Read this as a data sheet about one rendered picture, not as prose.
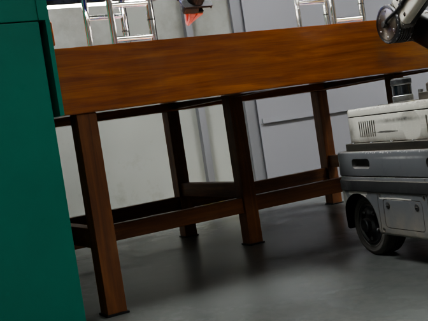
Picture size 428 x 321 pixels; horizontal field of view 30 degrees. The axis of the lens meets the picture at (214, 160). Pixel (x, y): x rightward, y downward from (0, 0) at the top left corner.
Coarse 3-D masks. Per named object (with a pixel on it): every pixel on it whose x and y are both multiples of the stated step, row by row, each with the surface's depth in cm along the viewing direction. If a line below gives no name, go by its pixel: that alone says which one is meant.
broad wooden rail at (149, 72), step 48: (96, 48) 225; (144, 48) 232; (192, 48) 240; (240, 48) 248; (288, 48) 256; (336, 48) 266; (384, 48) 275; (96, 96) 225; (144, 96) 232; (192, 96) 239
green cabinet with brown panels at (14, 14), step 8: (0, 0) 209; (8, 0) 210; (16, 0) 211; (24, 0) 212; (32, 0) 213; (40, 0) 214; (0, 8) 209; (8, 8) 210; (16, 8) 211; (24, 8) 212; (32, 8) 213; (40, 8) 214; (0, 16) 209; (8, 16) 210; (16, 16) 211; (24, 16) 212; (32, 16) 213; (40, 16) 214
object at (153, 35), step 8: (112, 8) 279; (152, 8) 288; (112, 16) 279; (152, 16) 287; (112, 24) 279; (152, 24) 286; (112, 32) 279; (152, 32) 286; (112, 40) 280; (120, 40) 281; (128, 40) 282; (136, 40) 284
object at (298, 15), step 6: (294, 0) 346; (306, 0) 349; (312, 0) 350; (318, 0) 352; (324, 0) 353; (294, 6) 347; (324, 6) 353; (300, 12) 347; (324, 12) 354; (300, 18) 346; (324, 18) 354; (300, 24) 346
